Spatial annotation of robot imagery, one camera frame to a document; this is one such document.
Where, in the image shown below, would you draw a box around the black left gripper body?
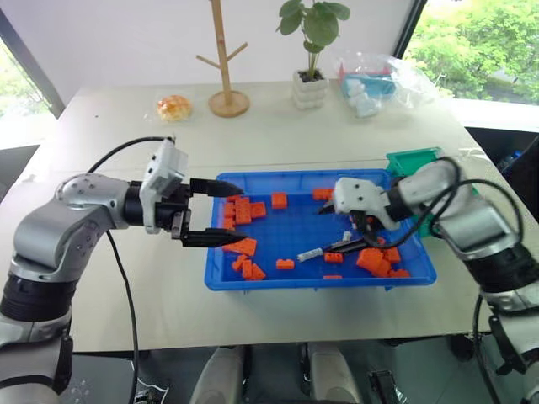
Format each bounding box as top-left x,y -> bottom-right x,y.
154,183 -> 194,241

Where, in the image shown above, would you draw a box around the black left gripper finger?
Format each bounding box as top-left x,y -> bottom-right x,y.
189,178 -> 245,199
181,229 -> 249,248

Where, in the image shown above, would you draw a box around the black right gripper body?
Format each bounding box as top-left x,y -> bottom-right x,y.
348,209 -> 382,236

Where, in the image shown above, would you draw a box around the blue plastic bin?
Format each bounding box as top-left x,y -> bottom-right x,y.
204,168 -> 438,292

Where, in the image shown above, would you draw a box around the green plastic bin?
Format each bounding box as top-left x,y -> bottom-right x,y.
386,146 -> 479,239

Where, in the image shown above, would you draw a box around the wooden mug tree stand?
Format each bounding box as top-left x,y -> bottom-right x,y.
195,0 -> 252,118

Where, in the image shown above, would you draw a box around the golden bread bun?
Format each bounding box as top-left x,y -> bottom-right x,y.
156,95 -> 195,123

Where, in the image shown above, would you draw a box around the white foam pieces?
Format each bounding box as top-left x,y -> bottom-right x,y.
345,81 -> 379,120

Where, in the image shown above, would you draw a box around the white ribbed plant pot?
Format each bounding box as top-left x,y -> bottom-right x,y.
292,69 -> 330,111

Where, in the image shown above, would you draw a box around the grey rounded robot thigh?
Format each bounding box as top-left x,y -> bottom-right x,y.
306,340 -> 364,404
198,344 -> 253,404

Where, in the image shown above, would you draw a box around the teal box in bag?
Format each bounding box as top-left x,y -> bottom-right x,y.
341,72 -> 398,101

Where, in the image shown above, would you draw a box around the clear plastic bag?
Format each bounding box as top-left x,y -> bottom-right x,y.
334,52 -> 439,120

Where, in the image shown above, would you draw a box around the green leafy plant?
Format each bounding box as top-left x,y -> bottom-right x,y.
276,0 -> 351,81

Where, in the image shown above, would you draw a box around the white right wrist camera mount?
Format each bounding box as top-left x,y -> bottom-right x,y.
334,177 -> 401,231

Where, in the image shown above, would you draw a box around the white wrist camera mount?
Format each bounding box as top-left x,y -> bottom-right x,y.
138,138 -> 189,235
334,177 -> 401,231

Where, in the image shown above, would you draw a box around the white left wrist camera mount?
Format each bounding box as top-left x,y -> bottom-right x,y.
138,138 -> 189,235

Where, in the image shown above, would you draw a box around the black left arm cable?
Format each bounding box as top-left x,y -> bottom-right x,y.
86,134 -> 177,404

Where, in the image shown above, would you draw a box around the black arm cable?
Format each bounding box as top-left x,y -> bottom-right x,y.
86,134 -> 177,404
355,156 -> 526,404

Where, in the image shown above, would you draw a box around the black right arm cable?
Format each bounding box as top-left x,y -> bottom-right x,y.
355,156 -> 526,404

